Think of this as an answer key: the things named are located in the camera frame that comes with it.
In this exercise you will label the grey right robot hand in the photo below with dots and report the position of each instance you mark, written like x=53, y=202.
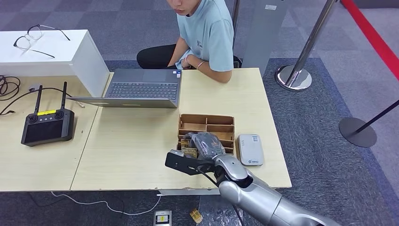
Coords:
x=191, y=137

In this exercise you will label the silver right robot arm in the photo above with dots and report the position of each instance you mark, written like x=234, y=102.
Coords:
x=258, y=199

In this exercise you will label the gold hotel key card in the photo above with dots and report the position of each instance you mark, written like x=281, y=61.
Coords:
x=196, y=216
x=188, y=153
x=184, y=143

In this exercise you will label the small grey adapter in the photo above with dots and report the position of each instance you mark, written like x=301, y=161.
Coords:
x=34, y=87

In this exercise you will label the cardboard card organizer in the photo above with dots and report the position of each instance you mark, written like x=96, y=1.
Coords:
x=218, y=128

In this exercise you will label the red barrier belt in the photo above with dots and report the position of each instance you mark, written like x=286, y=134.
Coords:
x=371, y=34

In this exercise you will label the clear plastic hand cover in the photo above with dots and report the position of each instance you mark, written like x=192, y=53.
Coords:
x=207, y=145

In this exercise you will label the clear bubble wrap sheet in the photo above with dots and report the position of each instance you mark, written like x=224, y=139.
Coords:
x=215, y=215

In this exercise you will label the black remote controller with antennas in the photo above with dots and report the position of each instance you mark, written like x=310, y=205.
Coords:
x=46, y=131

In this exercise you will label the black stanchion post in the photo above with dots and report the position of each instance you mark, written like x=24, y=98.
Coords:
x=358, y=133

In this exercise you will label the grey card reader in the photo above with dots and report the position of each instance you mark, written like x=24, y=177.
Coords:
x=250, y=149

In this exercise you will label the person's left hand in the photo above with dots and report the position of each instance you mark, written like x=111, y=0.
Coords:
x=186, y=62

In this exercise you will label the grey open laptop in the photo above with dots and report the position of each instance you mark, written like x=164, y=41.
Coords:
x=142, y=90

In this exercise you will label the white box shelf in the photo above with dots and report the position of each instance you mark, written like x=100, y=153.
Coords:
x=93, y=71

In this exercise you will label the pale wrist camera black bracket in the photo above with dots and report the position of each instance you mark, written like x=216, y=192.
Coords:
x=184, y=163

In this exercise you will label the person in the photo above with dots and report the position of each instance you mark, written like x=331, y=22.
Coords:
x=205, y=34

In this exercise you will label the person's right forearm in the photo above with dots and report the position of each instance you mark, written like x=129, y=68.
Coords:
x=177, y=53

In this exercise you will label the person's left forearm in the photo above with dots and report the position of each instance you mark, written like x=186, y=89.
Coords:
x=215, y=73

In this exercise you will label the black-rimmed eyeglasses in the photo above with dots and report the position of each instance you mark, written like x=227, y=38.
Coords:
x=35, y=32

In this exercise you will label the chrome stanchion post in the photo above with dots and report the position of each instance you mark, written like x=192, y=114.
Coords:
x=294, y=77

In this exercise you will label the small device with yellow label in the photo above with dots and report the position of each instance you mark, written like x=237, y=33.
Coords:
x=162, y=219

